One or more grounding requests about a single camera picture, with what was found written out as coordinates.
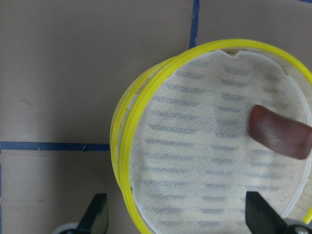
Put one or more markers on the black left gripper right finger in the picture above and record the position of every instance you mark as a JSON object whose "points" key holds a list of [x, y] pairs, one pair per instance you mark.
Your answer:
{"points": [[261, 218]]}

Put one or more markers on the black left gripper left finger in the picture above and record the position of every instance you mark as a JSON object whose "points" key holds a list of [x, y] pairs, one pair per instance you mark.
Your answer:
{"points": [[95, 219]]}

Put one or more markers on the brown bun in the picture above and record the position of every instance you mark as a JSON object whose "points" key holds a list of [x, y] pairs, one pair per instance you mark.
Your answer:
{"points": [[280, 134]]}

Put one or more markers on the yellow steamer layer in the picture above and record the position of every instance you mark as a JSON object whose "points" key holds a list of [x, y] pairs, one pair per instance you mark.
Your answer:
{"points": [[186, 160], [122, 107]]}

